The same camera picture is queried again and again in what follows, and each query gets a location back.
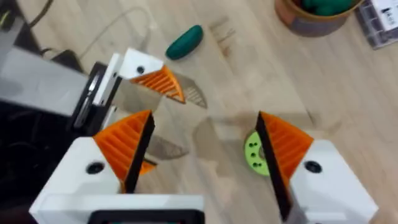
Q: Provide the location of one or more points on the brown tub with green toys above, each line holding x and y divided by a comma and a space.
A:
314, 15

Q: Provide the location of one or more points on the clear plastic parts box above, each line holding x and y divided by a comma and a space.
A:
377, 23

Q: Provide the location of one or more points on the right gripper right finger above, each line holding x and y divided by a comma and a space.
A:
317, 186

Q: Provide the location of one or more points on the green disc with holes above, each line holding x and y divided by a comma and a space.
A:
255, 154

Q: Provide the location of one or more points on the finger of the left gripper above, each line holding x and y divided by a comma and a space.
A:
109, 116
146, 67

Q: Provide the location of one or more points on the green toy cucumber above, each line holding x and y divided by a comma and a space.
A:
185, 42

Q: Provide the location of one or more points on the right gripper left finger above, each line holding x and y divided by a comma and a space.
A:
112, 155

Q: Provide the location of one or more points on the orange ribbed wedge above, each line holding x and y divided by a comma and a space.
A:
147, 167

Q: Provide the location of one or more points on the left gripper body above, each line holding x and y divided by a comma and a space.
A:
43, 81

